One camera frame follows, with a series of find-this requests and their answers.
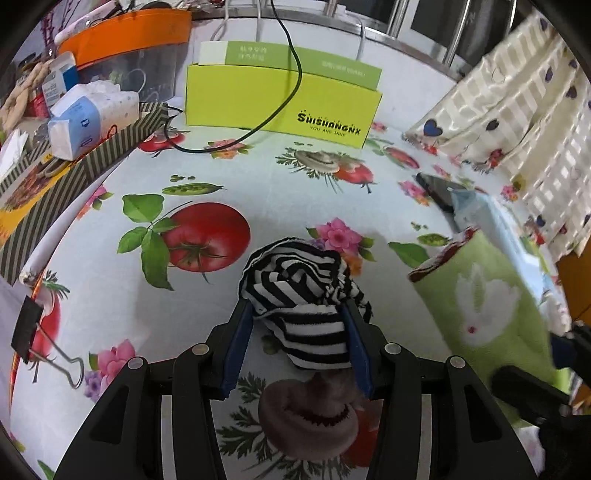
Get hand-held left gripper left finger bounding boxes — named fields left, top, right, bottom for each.
left=54, top=299, right=256, bottom=480

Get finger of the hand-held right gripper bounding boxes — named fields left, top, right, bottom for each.
left=490, top=364, right=575, bottom=428
left=549, top=320, right=591, bottom=372

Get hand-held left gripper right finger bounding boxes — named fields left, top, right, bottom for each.
left=341, top=299, right=539, bottom=480

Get black white striped sock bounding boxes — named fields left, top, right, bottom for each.
left=238, top=237, right=372, bottom=371

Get green rabbit print sock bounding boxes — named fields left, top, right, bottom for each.
left=407, top=226, right=575, bottom=411

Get beige braided soft toy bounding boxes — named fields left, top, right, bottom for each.
left=0, top=60, right=51, bottom=132

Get wet wipes pack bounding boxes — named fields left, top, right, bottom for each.
left=450, top=191, right=571, bottom=335

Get fruit print tablecloth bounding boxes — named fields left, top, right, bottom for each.
left=9, top=104, right=568, bottom=480

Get black phone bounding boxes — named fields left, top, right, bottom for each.
left=416, top=172, right=472, bottom=214

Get black binder clip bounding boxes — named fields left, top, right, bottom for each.
left=10, top=295, right=86, bottom=391

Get striped cardboard box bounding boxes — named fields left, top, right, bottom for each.
left=0, top=102, right=169, bottom=284

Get heart print curtain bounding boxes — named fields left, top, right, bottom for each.
left=402, top=9, right=591, bottom=259

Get lime green cardboard box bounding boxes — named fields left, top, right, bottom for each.
left=185, top=41, right=384, bottom=149

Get blue white tissue pack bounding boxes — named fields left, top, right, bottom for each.
left=47, top=83, right=140, bottom=161

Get white paper tissues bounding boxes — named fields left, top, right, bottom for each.
left=0, top=129, right=29, bottom=181

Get small blue white carton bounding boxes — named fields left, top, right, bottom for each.
left=41, top=52, right=78, bottom=108

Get orange rimmed plastic bin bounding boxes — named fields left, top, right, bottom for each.
left=54, top=8, right=192, bottom=104

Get purple flower branches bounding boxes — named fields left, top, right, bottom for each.
left=41, top=0, right=79, bottom=42

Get black cable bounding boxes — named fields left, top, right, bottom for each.
left=164, top=0, right=303, bottom=155

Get white cable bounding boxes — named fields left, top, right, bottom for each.
left=210, top=4, right=241, bottom=43
left=344, top=9, right=368, bottom=63

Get metal window frame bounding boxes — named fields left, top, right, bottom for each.
left=259, top=0, right=522, bottom=79

